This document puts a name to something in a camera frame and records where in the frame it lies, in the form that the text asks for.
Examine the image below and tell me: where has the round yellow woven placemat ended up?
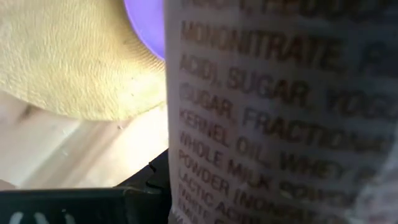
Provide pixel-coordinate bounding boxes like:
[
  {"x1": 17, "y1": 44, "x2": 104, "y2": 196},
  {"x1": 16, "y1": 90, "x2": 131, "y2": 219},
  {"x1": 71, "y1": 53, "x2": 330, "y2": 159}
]
[{"x1": 0, "y1": 0, "x2": 167, "y2": 123}]

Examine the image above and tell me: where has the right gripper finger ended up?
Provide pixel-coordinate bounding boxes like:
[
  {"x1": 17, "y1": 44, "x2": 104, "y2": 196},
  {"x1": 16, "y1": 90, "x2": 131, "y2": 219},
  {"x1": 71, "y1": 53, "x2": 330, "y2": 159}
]
[{"x1": 115, "y1": 149, "x2": 172, "y2": 224}]

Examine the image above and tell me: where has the purple plate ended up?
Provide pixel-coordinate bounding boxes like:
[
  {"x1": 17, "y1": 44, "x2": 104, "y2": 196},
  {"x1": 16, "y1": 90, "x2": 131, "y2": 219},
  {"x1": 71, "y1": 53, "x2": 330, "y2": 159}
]
[{"x1": 123, "y1": 0, "x2": 166, "y2": 62}]

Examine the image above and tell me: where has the pink strawberry yogurt cereal box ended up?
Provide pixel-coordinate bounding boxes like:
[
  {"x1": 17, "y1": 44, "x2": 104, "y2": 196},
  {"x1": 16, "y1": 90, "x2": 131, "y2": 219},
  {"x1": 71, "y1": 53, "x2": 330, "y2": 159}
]
[{"x1": 163, "y1": 0, "x2": 398, "y2": 224}]

